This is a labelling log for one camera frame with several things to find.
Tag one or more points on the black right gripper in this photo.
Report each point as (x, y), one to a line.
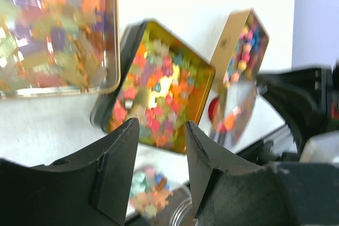
(307, 100)

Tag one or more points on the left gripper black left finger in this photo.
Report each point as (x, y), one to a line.
(88, 187)

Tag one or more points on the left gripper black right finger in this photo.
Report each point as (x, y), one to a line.
(229, 190)

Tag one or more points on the shiny metal scoop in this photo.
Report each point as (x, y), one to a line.
(236, 104)

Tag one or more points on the gold tin pastel star candies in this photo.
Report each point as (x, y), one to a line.
(240, 50)

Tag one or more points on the gold tin neon star candies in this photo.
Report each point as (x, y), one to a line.
(164, 84)

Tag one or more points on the gold tin popsicle candies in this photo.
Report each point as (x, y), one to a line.
(59, 47)

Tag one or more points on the clear glass jar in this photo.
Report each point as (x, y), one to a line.
(157, 200)

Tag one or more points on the red jar lid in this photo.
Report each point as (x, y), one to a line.
(212, 108)

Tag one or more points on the aluminium frame rail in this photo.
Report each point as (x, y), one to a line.
(276, 142)

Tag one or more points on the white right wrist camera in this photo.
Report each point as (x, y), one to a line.
(321, 148)

